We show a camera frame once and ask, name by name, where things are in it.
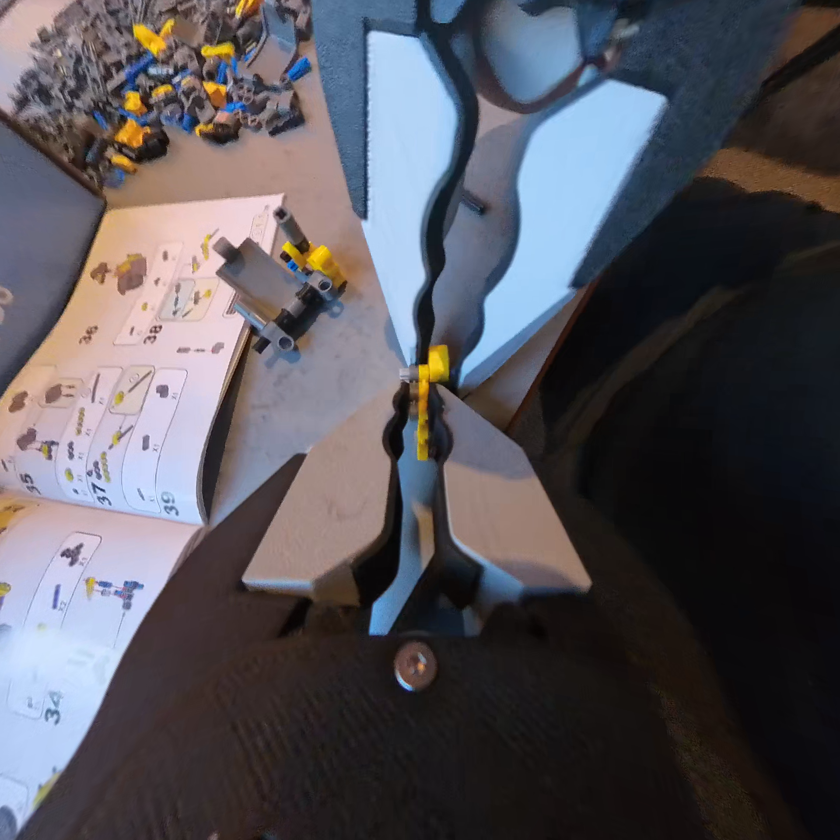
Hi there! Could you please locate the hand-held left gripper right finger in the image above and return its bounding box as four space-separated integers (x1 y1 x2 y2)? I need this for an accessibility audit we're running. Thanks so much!
433 387 593 606

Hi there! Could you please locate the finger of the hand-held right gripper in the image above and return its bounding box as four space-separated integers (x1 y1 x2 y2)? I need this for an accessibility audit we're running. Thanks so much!
456 77 670 389
363 29 471 370

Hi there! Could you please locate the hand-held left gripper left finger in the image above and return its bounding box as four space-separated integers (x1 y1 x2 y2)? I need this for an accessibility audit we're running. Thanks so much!
243 387 408 607

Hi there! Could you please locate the yellow five-hole beam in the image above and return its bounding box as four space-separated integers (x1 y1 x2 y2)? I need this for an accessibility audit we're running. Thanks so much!
413 381 439 462

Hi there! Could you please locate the pile of small building bricks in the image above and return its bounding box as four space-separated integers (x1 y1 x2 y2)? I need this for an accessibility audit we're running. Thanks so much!
10 0 315 191

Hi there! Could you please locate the grey and yellow brick subassembly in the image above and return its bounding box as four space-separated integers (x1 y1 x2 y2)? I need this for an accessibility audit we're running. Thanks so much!
211 205 349 355

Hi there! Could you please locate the person's black top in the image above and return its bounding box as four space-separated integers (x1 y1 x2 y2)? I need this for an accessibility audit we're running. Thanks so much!
505 177 840 840

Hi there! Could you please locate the white instruction booklet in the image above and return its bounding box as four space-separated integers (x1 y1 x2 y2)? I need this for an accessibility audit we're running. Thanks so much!
0 192 286 834

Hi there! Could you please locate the grey-blue cardboard box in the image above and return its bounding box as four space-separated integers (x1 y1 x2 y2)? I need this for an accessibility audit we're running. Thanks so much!
0 118 107 395

